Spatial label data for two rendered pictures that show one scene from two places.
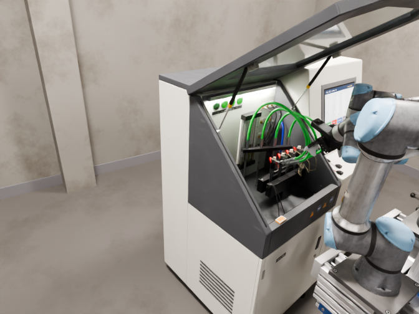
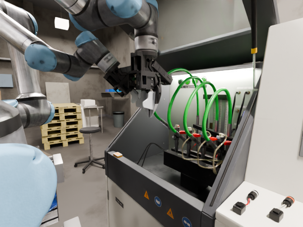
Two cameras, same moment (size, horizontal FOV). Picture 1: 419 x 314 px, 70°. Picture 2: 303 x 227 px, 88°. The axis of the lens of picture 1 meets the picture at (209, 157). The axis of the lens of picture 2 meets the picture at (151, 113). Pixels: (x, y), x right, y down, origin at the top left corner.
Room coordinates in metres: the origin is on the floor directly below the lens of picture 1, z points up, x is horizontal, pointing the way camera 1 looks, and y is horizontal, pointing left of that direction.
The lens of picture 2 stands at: (1.35, -1.19, 1.30)
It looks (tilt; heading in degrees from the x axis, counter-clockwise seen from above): 8 degrees down; 91
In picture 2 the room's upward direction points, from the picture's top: straight up
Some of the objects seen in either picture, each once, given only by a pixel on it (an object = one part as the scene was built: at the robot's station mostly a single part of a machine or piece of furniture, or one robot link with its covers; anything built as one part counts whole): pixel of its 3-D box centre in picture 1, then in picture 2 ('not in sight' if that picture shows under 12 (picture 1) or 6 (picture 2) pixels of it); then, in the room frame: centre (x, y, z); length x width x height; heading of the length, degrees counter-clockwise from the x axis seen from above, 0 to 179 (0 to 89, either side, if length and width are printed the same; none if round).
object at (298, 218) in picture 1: (302, 215); (142, 186); (1.30, -0.52, 0.87); 0.62 x 0.04 x 0.16; 133
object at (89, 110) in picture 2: not in sight; (88, 113); (-1.09, 4.47, 0.52); 2.20 x 0.56 x 1.04; 125
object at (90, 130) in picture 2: not in sight; (90, 147); (0.22, 1.47, 0.34); 0.57 x 0.54 x 0.68; 30
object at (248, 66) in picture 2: (244, 91); (205, 71); (1.66, -0.18, 1.43); 0.54 x 0.03 x 0.02; 133
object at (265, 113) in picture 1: (266, 121); (245, 110); (1.83, -0.36, 1.20); 0.13 x 0.03 x 0.31; 133
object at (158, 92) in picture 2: not in sight; (154, 90); (1.35, -0.66, 1.31); 0.05 x 0.02 x 0.09; 133
